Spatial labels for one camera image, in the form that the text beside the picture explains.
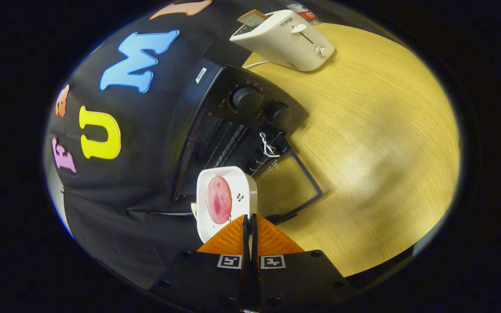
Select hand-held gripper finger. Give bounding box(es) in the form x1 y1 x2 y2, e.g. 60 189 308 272
148 214 251 311
251 213 355 311

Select pink round food slice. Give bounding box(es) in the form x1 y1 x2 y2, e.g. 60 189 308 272
206 176 233 225

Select white square plate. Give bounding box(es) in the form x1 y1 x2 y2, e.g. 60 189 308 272
191 166 258 244

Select black toaster oven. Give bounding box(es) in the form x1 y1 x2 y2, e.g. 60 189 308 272
174 64 324 226

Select metal oven rack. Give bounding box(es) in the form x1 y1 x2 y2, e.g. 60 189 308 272
209 124 251 170

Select white pop-up toaster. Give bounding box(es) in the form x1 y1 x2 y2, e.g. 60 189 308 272
230 10 335 72

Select black backdrop cloth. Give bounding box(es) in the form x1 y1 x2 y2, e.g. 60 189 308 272
44 0 321 291

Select brown bread slice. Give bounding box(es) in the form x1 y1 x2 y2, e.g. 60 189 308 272
237 10 269 27

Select clear water bottle red label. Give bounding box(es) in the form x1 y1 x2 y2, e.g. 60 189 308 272
287 0 323 24

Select white string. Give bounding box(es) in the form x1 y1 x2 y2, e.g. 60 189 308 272
259 132 281 158

